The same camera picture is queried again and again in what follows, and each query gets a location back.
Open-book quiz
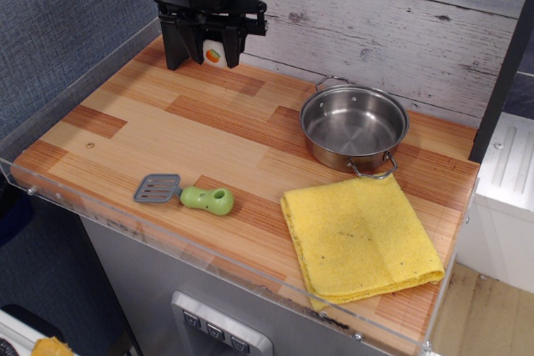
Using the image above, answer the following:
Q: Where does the white ribbed box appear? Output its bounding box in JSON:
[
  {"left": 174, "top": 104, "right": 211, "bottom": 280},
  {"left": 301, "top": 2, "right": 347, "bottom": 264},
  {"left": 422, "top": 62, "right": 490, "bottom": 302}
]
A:
[{"left": 456, "top": 113, "right": 533, "bottom": 293}]

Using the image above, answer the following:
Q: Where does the plush sushi roll toy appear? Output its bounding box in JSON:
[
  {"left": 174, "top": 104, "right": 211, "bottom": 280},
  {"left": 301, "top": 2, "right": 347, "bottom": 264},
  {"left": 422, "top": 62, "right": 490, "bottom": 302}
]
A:
[{"left": 203, "top": 39, "right": 228, "bottom": 68}]

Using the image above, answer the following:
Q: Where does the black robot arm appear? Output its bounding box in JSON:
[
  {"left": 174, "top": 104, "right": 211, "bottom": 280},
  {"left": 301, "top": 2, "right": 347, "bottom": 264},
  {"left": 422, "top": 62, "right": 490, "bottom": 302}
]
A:
[{"left": 154, "top": 0, "right": 267, "bottom": 70}]

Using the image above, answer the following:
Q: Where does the black vertical post right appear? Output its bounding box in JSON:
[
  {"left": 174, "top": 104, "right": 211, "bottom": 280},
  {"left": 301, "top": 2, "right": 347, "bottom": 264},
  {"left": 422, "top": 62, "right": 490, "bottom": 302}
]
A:
[{"left": 468, "top": 0, "right": 533, "bottom": 163}]

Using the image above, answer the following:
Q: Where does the small steel pot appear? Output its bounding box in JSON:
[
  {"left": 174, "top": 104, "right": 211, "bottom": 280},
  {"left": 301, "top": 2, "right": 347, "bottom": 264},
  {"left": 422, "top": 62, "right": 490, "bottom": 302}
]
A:
[{"left": 299, "top": 76, "right": 410, "bottom": 180}]

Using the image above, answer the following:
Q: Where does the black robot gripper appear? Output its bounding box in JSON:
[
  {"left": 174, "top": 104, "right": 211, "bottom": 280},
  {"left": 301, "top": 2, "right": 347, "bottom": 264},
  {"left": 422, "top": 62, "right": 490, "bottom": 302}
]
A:
[{"left": 154, "top": 0, "right": 267, "bottom": 68}]

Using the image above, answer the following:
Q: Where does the yellow folded cloth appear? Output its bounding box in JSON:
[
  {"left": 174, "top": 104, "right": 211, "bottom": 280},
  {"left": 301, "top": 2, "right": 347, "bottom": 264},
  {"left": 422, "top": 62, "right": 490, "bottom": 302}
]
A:
[{"left": 280, "top": 175, "right": 445, "bottom": 311}]

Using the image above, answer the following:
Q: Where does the silver toy fridge cabinet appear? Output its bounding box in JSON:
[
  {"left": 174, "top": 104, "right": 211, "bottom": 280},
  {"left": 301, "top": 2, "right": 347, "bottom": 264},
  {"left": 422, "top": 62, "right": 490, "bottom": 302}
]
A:
[{"left": 83, "top": 218, "right": 421, "bottom": 355}]

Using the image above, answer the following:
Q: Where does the silver dispenser button panel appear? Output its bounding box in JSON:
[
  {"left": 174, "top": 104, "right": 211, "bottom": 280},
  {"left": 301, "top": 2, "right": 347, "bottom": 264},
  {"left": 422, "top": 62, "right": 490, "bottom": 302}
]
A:
[{"left": 171, "top": 291, "right": 274, "bottom": 355}]

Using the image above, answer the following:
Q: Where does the toy spatula green handle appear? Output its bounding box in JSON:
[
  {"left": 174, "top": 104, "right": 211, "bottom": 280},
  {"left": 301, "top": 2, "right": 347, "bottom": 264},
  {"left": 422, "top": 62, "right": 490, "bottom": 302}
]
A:
[{"left": 133, "top": 173, "right": 234, "bottom": 216}]

